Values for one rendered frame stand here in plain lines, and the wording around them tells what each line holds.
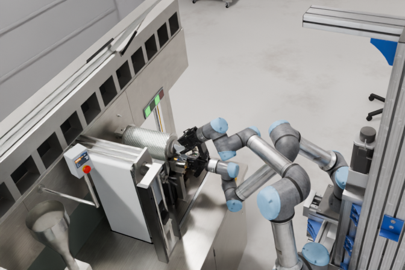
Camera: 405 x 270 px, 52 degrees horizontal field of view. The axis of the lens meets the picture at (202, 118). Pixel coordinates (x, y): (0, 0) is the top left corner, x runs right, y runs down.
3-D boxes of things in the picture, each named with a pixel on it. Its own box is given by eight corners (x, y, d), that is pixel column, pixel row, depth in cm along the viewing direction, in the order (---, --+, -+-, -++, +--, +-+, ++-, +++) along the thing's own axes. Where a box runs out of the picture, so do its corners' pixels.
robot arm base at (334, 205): (360, 198, 226) (363, 186, 220) (352, 219, 217) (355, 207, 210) (332, 189, 233) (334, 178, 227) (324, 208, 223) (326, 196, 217)
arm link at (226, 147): (246, 150, 187) (235, 129, 188) (225, 161, 184) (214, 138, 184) (240, 153, 195) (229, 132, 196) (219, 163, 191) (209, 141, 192)
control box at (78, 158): (82, 181, 147) (74, 161, 141) (70, 173, 151) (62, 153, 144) (97, 169, 151) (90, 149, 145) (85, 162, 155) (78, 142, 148)
